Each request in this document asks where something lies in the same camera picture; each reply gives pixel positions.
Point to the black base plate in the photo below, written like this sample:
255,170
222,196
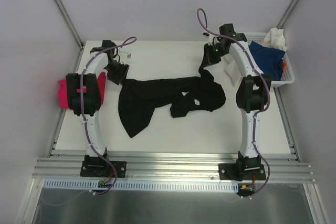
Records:
229,171
99,168

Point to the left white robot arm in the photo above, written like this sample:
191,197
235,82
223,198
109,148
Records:
88,117

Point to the white cloth in basket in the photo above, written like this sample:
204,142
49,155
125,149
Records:
275,39

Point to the folded pink t shirt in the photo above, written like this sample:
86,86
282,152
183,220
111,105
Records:
102,89

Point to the black t shirt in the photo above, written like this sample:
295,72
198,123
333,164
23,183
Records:
139,99

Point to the white slotted cable duct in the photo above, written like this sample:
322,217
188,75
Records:
142,185

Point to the aluminium mounting rail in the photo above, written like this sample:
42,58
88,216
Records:
188,167

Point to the white t shirt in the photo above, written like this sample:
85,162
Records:
232,70

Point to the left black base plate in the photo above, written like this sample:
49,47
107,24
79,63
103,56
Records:
99,168

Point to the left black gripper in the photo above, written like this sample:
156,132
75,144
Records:
118,71

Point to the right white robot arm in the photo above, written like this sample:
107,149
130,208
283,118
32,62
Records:
252,97

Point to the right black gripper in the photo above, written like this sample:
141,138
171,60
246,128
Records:
209,55

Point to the white plastic basket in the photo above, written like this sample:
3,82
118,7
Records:
288,76

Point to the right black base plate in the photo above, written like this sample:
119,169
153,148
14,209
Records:
229,171

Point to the blue t shirt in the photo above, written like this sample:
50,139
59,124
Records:
269,60

